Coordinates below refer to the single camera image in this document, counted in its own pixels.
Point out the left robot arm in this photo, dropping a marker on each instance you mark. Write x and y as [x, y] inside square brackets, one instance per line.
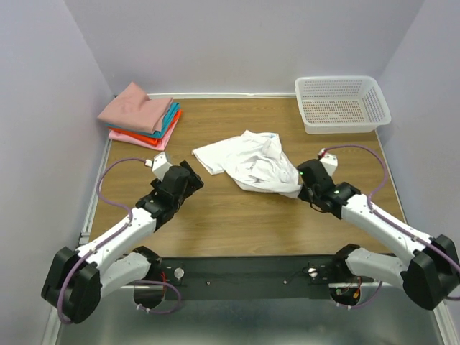
[79, 278]

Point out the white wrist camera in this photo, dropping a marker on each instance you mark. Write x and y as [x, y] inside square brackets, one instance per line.
[328, 161]
[159, 165]

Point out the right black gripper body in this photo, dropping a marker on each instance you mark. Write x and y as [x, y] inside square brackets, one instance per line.
[306, 195]

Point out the light pink folded shirt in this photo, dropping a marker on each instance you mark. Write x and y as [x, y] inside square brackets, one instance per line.
[120, 138]

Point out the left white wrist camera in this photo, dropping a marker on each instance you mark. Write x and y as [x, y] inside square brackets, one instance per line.
[159, 165]

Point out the teal folded shirt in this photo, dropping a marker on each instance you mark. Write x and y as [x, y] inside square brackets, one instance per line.
[167, 121]

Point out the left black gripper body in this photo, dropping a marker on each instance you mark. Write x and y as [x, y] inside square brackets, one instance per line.
[193, 184]

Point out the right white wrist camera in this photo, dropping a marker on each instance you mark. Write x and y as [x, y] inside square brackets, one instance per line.
[328, 161]

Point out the white plastic basket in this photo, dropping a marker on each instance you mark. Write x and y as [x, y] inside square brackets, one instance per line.
[341, 104]

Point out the white t shirt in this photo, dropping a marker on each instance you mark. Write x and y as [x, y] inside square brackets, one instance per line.
[254, 161]

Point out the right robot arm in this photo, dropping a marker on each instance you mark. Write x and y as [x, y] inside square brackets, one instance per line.
[424, 267]

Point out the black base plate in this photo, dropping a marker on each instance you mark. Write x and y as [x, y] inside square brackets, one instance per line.
[249, 278]

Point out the orange folded shirt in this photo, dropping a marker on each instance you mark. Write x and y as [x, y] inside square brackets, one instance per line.
[152, 141]

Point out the dusty pink folded shirt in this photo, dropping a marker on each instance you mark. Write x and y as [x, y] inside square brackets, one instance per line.
[134, 110]

